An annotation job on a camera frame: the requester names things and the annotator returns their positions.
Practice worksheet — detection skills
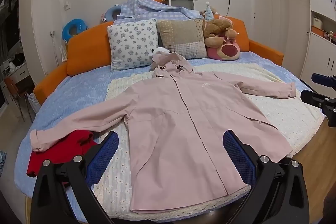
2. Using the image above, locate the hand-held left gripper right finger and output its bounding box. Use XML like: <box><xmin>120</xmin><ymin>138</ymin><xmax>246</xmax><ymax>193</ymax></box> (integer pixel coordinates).
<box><xmin>223</xmin><ymin>130</ymin><xmax>310</xmax><ymax>224</ymax></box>

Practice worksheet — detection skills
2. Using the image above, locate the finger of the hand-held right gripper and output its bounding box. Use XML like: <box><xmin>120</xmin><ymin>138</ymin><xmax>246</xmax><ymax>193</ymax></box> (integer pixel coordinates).
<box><xmin>300</xmin><ymin>89</ymin><xmax>336</xmax><ymax>112</ymax></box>
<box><xmin>311</xmin><ymin>73</ymin><xmax>336</xmax><ymax>89</ymax></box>

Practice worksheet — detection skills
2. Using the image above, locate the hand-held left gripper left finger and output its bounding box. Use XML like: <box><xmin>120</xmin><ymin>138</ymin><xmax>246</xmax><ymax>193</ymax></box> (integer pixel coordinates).
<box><xmin>31</xmin><ymin>131</ymin><xmax>120</xmax><ymax>224</ymax></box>

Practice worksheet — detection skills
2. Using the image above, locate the pink hooded jacket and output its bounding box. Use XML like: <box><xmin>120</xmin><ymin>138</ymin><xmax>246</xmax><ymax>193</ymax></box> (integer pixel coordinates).
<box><xmin>30</xmin><ymin>52</ymin><xmax>297</xmax><ymax>214</ymax></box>

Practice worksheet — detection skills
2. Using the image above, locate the white cabinet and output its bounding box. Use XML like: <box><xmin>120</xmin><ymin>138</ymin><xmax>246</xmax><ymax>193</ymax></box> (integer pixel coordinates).
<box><xmin>299</xmin><ymin>0</ymin><xmax>336</xmax><ymax>93</ymax></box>

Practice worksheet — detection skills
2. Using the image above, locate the cream floral blanket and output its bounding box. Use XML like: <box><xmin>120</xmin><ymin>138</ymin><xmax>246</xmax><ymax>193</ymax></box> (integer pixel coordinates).
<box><xmin>93</xmin><ymin>63</ymin><xmax>326</xmax><ymax>216</ymax></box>

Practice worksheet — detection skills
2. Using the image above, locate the red garment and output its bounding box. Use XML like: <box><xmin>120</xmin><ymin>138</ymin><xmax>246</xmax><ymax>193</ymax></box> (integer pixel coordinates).
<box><xmin>26</xmin><ymin>130</ymin><xmax>99</xmax><ymax>188</ymax></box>

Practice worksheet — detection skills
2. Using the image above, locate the blue bedsheet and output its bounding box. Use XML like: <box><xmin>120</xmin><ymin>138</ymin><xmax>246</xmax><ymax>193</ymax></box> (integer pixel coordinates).
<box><xmin>14</xmin><ymin>52</ymin><xmax>319</xmax><ymax>222</ymax></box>

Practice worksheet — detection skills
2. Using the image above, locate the pink bear plush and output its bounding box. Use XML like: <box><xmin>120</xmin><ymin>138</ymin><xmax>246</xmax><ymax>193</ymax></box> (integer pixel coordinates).
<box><xmin>206</xmin><ymin>17</ymin><xmax>240</xmax><ymax>61</ymax></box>

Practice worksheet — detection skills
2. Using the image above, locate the orange chair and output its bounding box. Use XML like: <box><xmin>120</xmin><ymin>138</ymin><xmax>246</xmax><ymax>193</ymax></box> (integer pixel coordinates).
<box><xmin>3</xmin><ymin>77</ymin><xmax>33</xmax><ymax>122</ymax></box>

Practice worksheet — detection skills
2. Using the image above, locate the blue floral white pillow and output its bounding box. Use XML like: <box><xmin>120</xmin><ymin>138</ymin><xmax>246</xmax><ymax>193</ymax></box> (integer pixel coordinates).
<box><xmin>107</xmin><ymin>18</ymin><xmax>159</xmax><ymax>72</ymax></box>

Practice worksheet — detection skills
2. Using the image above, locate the small white plush toy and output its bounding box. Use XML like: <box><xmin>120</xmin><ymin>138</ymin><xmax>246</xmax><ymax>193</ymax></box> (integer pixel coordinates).
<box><xmin>153</xmin><ymin>47</ymin><xmax>170</xmax><ymax>56</ymax></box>

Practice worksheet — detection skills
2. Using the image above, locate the brown bear plush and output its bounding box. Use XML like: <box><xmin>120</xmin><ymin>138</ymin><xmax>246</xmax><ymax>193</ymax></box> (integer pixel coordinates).
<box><xmin>203</xmin><ymin>20</ymin><xmax>238</xmax><ymax>48</ymax></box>

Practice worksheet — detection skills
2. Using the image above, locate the beige patchwork pillow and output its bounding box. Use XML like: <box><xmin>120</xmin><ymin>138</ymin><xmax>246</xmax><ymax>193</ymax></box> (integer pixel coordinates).
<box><xmin>156</xmin><ymin>18</ymin><xmax>208</xmax><ymax>60</ymax></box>

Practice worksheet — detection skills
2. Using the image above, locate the plush bear with party hat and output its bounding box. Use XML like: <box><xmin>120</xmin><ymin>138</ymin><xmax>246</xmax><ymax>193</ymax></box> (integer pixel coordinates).
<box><xmin>199</xmin><ymin>1</ymin><xmax>218</xmax><ymax>21</ymax></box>

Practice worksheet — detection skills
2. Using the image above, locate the blue checked quilt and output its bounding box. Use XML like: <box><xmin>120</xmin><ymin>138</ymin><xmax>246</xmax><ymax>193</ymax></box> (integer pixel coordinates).
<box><xmin>113</xmin><ymin>0</ymin><xmax>208</xmax><ymax>25</ymax></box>

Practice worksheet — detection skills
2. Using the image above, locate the white stand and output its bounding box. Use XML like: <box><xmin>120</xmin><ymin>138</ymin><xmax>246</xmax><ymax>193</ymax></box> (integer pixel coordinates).
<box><xmin>163</xmin><ymin>0</ymin><xmax>198</xmax><ymax>11</ymax></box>

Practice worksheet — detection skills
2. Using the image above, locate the orange bed frame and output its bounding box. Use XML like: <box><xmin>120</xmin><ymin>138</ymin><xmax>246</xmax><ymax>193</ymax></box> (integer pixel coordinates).
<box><xmin>33</xmin><ymin>0</ymin><xmax>284</xmax><ymax>105</ymax></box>

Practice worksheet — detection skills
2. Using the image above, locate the blue swim ring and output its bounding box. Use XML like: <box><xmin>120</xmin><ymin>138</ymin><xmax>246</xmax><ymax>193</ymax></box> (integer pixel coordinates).
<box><xmin>101</xmin><ymin>5</ymin><xmax>122</xmax><ymax>22</ymax></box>
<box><xmin>62</xmin><ymin>19</ymin><xmax>88</xmax><ymax>42</ymax></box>

